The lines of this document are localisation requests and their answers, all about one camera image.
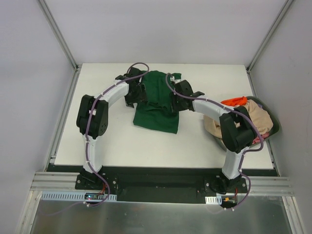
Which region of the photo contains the green t shirt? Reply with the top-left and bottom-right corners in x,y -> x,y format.
133,71 -> 179,134

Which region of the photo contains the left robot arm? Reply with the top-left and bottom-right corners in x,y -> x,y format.
75,63 -> 149,190

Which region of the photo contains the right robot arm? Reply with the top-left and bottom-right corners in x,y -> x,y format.
165,78 -> 263,192

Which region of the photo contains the orange t shirt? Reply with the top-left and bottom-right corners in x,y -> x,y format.
221,96 -> 248,107

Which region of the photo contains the beige t shirt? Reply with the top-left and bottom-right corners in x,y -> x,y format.
204,99 -> 273,139

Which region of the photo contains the pink t shirt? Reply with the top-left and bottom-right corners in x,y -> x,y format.
252,132 -> 270,145

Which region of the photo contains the grey laundry basket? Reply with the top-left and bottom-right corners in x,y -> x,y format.
214,96 -> 280,150

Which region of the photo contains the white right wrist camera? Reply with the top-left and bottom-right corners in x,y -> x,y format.
170,76 -> 182,84

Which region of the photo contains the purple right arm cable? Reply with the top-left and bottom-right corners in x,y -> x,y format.
165,72 -> 265,215

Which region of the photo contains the left aluminium frame post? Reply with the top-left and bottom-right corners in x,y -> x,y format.
37,0 -> 79,72

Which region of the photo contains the aluminium frame post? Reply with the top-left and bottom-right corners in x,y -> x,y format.
37,0 -> 79,72
246,0 -> 295,74

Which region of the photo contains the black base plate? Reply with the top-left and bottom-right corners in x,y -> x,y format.
47,165 -> 249,204

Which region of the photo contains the right aluminium side rail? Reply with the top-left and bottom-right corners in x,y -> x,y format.
247,72 -> 280,176

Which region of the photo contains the aluminium side rail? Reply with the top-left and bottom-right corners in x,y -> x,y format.
247,72 -> 280,176
42,65 -> 81,172

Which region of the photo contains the right white cable duct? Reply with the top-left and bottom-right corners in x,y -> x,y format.
205,195 -> 222,205

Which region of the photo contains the white cable duct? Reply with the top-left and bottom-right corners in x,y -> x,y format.
205,195 -> 222,205
41,191 -> 117,203

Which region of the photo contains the left aluminium side rail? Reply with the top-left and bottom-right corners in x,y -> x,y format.
42,65 -> 81,172

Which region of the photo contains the front aluminium rail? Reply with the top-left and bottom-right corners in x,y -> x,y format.
30,172 -> 294,196

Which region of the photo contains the left white cable duct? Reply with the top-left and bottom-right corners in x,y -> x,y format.
41,191 -> 117,203

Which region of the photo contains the right aluminium frame post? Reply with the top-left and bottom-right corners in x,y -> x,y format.
246,0 -> 295,74

